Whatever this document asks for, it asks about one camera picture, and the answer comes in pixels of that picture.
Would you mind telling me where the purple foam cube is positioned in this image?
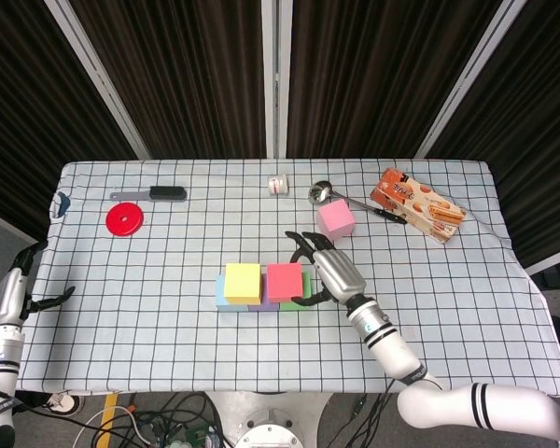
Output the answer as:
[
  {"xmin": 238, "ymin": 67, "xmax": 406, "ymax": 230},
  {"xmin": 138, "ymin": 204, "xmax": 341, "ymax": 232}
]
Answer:
[{"xmin": 247, "ymin": 298, "xmax": 281, "ymax": 313}]

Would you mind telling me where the white floor frame bar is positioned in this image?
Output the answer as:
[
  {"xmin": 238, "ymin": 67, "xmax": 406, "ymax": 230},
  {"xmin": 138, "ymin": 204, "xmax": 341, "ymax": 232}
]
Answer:
[{"xmin": 525, "ymin": 254, "xmax": 560, "ymax": 276}]

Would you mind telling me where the pink foam cube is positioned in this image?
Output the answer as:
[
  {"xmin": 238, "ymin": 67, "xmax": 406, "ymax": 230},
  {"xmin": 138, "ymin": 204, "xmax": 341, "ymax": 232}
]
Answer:
[{"xmin": 316, "ymin": 198, "xmax": 357, "ymax": 243}]

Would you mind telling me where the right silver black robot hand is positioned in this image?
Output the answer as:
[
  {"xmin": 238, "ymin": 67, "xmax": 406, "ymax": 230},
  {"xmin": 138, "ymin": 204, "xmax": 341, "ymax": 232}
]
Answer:
[{"xmin": 284, "ymin": 230, "xmax": 368, "ymax": 310}]

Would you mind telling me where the white black grid tablecloth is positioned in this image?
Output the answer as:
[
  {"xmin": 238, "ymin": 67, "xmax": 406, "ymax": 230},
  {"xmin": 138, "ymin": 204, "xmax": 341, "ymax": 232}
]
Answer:
[{"xmin": 3, "ymin": 159, "xmax": 560, "ymax": 396}]

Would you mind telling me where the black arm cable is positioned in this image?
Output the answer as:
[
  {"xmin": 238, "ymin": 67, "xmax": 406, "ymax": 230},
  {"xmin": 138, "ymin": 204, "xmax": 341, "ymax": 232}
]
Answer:
[{"xmin": 344, "ymin": 380, "xmax": 398, "ymax": 448}]

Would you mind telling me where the orange biscuit box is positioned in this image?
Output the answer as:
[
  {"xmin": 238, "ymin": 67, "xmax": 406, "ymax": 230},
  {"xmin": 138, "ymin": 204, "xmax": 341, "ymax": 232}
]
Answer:
[{"xmin": 370, "ymin": 167, "xmax": 468, "ymax": 245}]

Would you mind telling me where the yellow floor tape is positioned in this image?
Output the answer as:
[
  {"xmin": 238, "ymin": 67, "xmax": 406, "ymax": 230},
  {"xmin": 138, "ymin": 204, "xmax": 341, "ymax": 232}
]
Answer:
[{"xmin": 95, "ymin": 393, "xmax": 120, "ymax": 448}]

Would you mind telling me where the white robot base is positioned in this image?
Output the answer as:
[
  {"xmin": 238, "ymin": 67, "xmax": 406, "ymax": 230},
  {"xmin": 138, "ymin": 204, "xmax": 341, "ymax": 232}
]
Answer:
[{"xmin": 204, "ymin": 391, "xmax": 332, "ymax": 448}]

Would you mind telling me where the metal ladle black handle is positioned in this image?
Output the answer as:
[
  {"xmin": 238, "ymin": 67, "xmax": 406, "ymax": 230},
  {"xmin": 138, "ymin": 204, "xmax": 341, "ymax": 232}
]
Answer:
[{"xmin": 307, "ymin": 180, "xmax": 409, "ymax": 226}]

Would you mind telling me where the red round plastic disc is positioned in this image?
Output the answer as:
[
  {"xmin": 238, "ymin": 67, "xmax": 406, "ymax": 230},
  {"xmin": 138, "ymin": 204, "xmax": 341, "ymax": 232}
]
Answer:
[{"xmin": 105, "ymin": 202, "xmax": 146, "ymax": 237}]

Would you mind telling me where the white black sneaker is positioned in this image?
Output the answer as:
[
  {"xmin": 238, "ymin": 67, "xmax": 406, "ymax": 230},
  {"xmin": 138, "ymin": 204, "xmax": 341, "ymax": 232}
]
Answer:
[{"xmin": 41, "ymin": 392, "xmax": 86, "ymax": 417}]

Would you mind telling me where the black brush grey handle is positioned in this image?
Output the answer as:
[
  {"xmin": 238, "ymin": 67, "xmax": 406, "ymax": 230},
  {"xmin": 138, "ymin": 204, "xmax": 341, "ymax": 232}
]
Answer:
[{"xmin": 109, "ymin": 185, "xmax": 188, "ymax": 203}]

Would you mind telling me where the black pleated curtain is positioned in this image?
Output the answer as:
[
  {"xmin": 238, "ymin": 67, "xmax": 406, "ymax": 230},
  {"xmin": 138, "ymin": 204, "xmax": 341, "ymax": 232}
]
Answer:
[{"xmin": 0, "ymin": 0, "xmax": 560, "ymax": 270}]

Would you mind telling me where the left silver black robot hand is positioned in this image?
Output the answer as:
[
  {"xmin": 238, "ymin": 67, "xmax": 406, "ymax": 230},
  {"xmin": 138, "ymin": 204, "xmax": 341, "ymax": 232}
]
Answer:
[{"xmin": 0, "ymin": 240, "xmax": 77, "ymax": 330}]

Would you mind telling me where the green foam cube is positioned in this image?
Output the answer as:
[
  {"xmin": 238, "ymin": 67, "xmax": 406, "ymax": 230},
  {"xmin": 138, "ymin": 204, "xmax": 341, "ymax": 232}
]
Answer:
[{"xmin": 278, "ymin": 272, "xmax": 315, "ymax": 312}]

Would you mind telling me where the blue table clip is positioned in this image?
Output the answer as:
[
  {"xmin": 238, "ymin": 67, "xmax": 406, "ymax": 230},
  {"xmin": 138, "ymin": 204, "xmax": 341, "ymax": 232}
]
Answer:
[{"xmin": 50, "ymin": 190, "xmax": 71, "ymax": 220}]

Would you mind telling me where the yellow foam cube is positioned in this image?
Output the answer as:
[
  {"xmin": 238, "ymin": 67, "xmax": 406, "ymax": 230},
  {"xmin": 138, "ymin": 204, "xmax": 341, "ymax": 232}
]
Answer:
[{"xmin": 224, "ymin": 262, "xmax": 264, "ymax": 305}]

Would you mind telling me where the small white jar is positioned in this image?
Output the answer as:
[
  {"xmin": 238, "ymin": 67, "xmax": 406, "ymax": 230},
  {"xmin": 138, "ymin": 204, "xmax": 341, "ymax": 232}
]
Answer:
[{"xmin": 267, "ymin": 173, "xmax": 291, "ymax": 196}]

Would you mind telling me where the blue foam cube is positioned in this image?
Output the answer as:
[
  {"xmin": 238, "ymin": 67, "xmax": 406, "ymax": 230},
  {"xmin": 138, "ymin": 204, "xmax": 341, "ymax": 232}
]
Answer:
[{"xmin": 215, "ymin": 273, "xmax": 251, "ymax": 313}]

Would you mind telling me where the white slanted frame post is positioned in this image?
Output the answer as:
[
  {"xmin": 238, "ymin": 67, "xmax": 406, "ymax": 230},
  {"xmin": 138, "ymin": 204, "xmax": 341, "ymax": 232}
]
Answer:
[
  {"xmin": 413, "ymin": 0, "xmax": 528, "ymax": 160},
  {"xmin": 44, "ymin": 0, "xmax": 151, "ymax": 161}
]

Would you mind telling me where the red foam cube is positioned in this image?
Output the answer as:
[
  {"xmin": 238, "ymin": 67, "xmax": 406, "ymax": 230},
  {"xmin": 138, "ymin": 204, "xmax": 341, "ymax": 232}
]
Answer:
[{"xmin": 265, "ymin": 262, "xmax": 305, "ymax": 303}]

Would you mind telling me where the floor cable bundle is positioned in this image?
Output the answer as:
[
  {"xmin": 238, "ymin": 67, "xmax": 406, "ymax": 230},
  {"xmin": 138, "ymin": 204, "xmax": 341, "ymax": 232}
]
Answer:
[{"xmin": 69, "ymin": 391, "xmax": 230, "ymax": 448}]

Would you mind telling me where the white upright frame post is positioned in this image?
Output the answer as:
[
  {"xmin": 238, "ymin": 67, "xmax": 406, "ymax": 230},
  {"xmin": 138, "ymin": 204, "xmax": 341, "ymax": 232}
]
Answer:
[{"xmin": 260, "ymin": 0, "xmax": 293, "ymax": 159}]

